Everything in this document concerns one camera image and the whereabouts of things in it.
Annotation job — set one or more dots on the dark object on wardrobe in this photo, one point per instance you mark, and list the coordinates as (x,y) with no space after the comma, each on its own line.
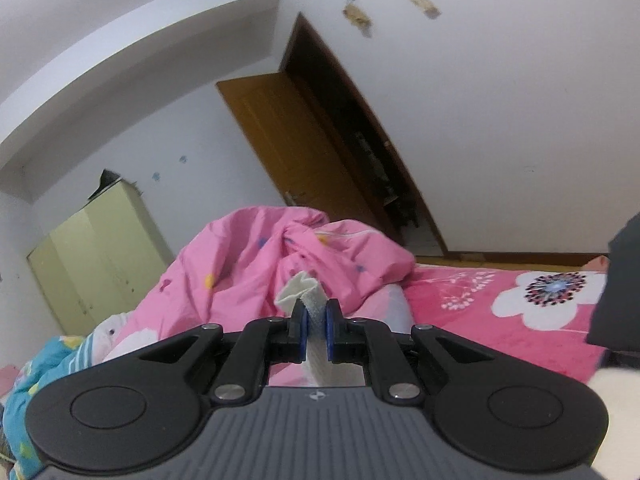
(106,181)

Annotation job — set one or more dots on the pink floral blanket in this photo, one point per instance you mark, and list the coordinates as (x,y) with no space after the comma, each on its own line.
(475,340)

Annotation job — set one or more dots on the white fluffy cloth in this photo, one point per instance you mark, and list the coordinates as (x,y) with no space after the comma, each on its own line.
(622,410)

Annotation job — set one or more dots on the blue patterned quilt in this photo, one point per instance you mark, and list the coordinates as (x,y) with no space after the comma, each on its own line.
(30,390)

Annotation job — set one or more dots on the light green wardrobe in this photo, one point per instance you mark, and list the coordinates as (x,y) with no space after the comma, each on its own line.
(100,260)

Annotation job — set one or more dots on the brown wooden door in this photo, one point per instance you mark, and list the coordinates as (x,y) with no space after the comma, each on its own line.
(290,145)

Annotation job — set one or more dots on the pink dotted quilt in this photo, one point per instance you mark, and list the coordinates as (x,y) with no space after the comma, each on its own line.
(240,260)

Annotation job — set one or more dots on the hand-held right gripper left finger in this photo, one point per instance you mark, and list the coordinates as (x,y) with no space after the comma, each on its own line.
(300,332)

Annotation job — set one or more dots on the white fleece garment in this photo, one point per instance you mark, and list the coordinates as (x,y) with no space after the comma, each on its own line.
(315,310)

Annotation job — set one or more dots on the dark cloth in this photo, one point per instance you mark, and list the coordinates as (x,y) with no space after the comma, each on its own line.
(620,290)

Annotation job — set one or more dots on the dark wooden door frame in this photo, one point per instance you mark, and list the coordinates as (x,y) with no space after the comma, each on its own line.
(295,45)

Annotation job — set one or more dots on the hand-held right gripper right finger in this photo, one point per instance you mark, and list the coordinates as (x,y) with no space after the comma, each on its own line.
(330,332)

